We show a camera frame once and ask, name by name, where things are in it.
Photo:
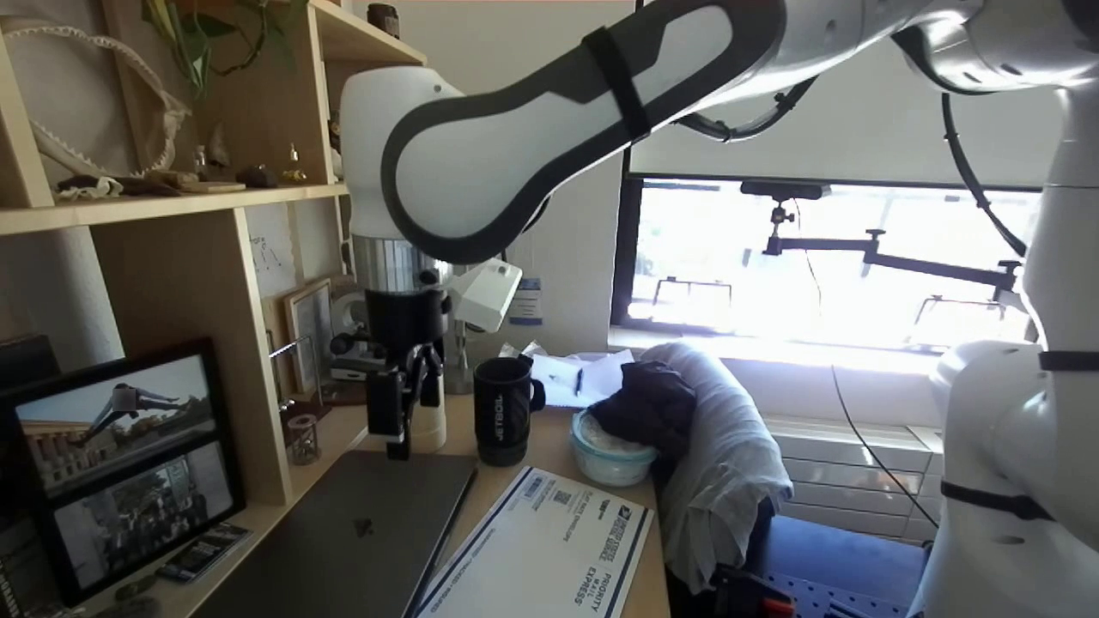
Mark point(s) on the black mug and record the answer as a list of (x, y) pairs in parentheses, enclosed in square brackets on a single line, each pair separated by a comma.
[(503, 412)]

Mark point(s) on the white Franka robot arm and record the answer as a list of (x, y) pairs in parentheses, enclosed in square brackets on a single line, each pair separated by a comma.
[(538, 124)]

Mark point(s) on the slim white stand pole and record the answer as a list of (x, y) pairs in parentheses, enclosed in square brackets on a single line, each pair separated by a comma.
[(462, 361)]

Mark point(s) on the small glass jar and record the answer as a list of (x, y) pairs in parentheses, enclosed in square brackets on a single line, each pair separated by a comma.
[(305, 439)]

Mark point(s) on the blue perforated board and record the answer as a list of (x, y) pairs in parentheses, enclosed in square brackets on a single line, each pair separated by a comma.
[(842, 567)]

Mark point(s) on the dark cloth bundle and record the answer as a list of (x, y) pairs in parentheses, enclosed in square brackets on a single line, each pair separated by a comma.
[(647, 404)]

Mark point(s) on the white lidded bowl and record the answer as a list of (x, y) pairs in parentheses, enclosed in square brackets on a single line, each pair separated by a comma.
[(606, 459)]

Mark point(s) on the black framed photo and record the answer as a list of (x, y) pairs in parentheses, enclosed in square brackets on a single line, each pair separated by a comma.
[(114, 459)]

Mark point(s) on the green potted plant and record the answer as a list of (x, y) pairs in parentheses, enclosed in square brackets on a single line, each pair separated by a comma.
[(189, 38)]

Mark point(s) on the wooden shelf unit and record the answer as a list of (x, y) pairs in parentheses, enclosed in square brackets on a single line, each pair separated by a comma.
[(172, 286)]

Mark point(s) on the grey jacket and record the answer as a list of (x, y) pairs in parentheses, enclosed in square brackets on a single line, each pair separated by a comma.
[(727, 468)]

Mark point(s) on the white paper sheets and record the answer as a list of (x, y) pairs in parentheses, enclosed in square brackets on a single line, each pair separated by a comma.
[(604, 373)]

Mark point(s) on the dark flat remote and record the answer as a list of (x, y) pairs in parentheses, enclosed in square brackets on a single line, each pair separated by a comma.
[(205, 555)]

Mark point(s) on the dark pen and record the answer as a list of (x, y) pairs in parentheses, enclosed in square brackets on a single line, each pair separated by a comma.
[(579, 383)]

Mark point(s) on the blue white wall sticker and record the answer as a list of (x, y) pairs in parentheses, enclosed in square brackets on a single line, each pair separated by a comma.
[(531, 306)]

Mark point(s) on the small light picture frame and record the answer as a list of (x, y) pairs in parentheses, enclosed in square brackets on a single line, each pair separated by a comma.
[(306, 328)]

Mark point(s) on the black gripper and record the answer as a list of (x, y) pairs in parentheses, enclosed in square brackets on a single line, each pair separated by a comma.
[(419, 322)]

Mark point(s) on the dark grey laptop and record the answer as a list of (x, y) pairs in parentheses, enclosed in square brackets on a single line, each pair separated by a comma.
[(345, 537)]

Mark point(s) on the black microscope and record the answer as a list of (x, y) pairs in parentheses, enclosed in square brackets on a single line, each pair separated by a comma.
[(349, 342)]

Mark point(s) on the white paper sheet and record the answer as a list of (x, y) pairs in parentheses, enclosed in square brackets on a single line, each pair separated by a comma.
[(538, 555)]

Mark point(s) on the dark small jar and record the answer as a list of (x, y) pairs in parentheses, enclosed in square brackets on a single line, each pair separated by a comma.
[(381, 20)]

